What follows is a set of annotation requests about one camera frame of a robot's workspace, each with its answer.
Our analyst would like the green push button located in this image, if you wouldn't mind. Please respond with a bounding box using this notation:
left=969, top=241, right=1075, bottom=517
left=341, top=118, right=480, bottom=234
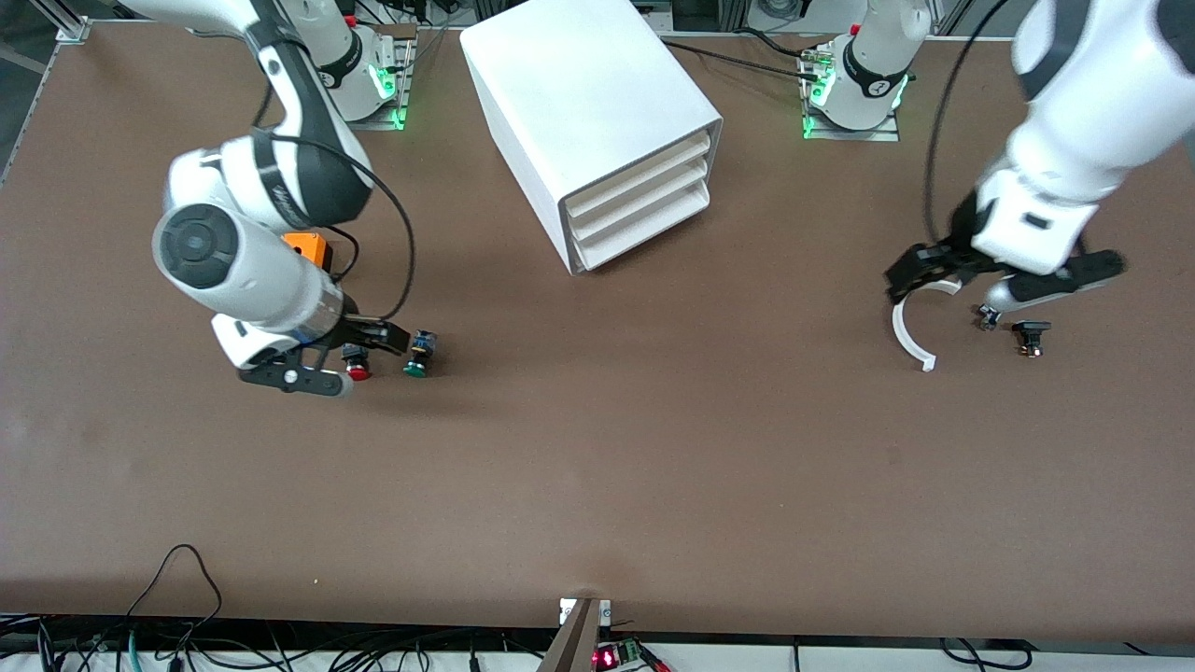
left=402, top=329, right=441, bottom=380

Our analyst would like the white plastic drawer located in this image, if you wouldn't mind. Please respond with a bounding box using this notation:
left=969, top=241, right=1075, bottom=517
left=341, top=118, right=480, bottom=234
left=563, top=131, right=715, bottom=223
left=568, top=164, right=712, bottom=247
left=572, top=191, right=709, bottom=273

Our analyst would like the white drawer cabinet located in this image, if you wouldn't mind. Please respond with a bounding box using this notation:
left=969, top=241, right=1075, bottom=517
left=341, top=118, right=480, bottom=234
left=459, top=0, right=724, bottom=276

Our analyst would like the white semicircular clamp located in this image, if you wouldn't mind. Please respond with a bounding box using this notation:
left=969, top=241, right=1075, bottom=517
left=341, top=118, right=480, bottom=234
left=892, top=277, right=964, bottom=373

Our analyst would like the orange box with hole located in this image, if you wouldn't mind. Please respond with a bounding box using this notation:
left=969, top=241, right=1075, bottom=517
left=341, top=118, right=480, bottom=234
left=281, top=231, right=335, bottom=274

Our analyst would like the circuit board with red LED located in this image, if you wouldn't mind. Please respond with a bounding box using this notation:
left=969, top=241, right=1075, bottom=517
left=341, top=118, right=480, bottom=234
left=590, top=637, right=647, bottom=672

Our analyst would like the black flat-head switch part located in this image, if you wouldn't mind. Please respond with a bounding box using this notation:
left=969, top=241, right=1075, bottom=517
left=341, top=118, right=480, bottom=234
left=1012, top=319, right=1053, bottom=359

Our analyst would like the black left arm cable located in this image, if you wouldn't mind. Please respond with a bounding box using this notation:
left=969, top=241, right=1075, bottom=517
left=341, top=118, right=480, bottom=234
left=922, top=0, right=1014, bottom=245

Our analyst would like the grey left arm base plate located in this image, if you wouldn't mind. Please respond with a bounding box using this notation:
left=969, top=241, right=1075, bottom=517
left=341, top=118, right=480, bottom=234
left=800, top=42, right=902, bottom=143

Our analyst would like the black looped cable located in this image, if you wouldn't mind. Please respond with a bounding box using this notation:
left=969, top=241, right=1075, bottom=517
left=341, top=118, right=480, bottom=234
left=124, top=543, right=225, bottom=656

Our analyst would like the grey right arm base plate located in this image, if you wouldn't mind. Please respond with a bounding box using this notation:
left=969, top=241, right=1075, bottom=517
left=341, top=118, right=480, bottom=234
left=350, top=26, right=415, bottom=132

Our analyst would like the black cable on table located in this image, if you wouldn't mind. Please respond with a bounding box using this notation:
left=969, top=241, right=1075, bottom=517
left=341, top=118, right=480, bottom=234
left=663, top=39, right=824, bottom=83

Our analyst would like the grey camera mount beam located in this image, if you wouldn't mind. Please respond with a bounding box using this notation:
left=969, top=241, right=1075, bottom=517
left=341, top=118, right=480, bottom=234
left=537, top=597, right=613, bottom=672

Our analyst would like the aluminium frame profile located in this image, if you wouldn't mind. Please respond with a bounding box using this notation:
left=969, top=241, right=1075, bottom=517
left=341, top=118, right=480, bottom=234
left=28, top=0, right=91, bottom=44

